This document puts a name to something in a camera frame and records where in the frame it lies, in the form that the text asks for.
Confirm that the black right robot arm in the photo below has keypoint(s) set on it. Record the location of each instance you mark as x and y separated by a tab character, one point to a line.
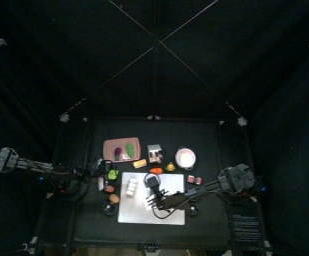
205	190

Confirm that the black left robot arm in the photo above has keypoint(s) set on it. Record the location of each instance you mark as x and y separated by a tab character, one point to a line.
36	164

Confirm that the green toy lettuce leaf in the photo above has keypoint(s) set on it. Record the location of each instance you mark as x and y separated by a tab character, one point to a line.
112	174

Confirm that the white stick toy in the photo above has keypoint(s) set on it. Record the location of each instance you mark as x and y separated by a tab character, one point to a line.
100	183

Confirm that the purple toy eggplant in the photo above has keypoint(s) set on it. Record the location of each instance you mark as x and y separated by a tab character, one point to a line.
116	153

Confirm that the plain white toy block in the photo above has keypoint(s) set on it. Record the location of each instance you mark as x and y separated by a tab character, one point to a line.
131	187
128	192

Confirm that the brown round toy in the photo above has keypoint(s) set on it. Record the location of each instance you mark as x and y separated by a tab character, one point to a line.
110	189

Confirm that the pink plastic tray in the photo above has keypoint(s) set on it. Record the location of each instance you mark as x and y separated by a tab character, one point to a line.
120	149

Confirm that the white block with oval mark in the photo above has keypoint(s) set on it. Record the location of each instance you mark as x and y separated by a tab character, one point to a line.
132	182

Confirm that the green toy pea pod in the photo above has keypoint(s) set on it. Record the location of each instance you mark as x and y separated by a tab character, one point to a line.
128	150

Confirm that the small black round toy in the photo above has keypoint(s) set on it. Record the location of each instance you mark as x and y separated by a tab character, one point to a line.
108	209
191	209

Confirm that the yellow toy sandwich slice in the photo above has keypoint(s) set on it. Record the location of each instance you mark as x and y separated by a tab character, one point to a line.
139	163

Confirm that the orange toy fruit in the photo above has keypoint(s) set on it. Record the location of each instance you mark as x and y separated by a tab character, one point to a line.
155	170

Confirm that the orange round toy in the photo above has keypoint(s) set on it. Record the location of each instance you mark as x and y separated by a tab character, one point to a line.
114	198

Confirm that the small red toy piece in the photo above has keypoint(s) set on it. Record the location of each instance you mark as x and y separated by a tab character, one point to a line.
198	181
190	179

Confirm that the yellow green toy pear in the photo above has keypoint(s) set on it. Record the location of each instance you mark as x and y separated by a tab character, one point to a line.
170	167

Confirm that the white toy pot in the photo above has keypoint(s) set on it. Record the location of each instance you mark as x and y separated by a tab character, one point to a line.
184	158

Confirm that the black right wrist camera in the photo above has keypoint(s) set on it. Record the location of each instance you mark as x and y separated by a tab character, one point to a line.
151	182

